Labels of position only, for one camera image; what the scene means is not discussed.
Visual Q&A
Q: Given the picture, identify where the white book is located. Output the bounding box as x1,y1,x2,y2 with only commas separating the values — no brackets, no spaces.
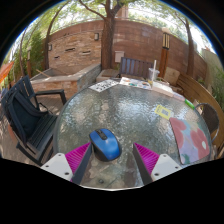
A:
151,81,176,98

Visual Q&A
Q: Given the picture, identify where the white wall box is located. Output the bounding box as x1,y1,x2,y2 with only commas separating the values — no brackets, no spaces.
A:
114,50,125,63

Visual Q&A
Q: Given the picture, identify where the small pale book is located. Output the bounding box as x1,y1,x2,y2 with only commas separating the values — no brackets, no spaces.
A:
173,91,186,102

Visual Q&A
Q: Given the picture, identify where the large tree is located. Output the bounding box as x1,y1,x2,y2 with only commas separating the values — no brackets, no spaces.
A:
78,0,134,70

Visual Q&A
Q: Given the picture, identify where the wooden garden lamp post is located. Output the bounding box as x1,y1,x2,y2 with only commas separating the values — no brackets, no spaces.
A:
158,27,172,79

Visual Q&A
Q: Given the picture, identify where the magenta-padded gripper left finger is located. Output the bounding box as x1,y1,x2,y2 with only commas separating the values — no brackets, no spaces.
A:
40,142,94,186

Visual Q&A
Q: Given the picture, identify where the curved wooden bench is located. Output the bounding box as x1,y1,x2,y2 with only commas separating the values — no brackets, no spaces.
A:
176,73,224,158

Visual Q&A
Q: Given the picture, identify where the slim tree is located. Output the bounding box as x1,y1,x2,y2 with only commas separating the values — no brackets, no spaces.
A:
184,16,196,78

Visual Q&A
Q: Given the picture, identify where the clear plastic cup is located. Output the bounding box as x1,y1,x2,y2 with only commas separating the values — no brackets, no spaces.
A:
148,67,161,82

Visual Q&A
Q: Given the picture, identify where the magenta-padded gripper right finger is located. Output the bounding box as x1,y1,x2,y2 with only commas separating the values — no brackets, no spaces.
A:
132,142,184,186

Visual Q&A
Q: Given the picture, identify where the black folding chair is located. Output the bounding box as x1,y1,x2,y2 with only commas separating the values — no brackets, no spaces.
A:
0,75,68,167

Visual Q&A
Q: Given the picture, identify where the green tube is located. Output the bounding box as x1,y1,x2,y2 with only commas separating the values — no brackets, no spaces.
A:
184,98,196,110

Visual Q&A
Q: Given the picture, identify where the white drinking straw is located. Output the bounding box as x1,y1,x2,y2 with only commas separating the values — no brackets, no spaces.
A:
151,59,158,83

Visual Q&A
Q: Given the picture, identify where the yellow square card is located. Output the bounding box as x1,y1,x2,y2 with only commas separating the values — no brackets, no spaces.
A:
154,104,173,121

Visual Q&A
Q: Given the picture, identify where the blue and black computer mouse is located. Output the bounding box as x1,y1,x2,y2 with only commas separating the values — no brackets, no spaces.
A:
88,128,122,163

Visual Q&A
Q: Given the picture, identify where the floral print mouse pad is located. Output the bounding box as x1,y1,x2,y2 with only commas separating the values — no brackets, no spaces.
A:
169,116,212,165

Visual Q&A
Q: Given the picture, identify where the colourful picture booklet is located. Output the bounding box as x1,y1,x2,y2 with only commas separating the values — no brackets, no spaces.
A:
119,76,153,90

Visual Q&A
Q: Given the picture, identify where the beige stone slab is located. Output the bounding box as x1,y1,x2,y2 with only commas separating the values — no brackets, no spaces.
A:
163,66,181,87

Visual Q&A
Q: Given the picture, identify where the black and white printed sheet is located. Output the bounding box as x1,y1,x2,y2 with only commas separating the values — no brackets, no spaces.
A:
88,78,120,93

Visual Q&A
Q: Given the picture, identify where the dark wooden slatted chair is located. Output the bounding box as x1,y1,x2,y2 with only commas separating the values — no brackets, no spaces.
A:
118,56,154,80

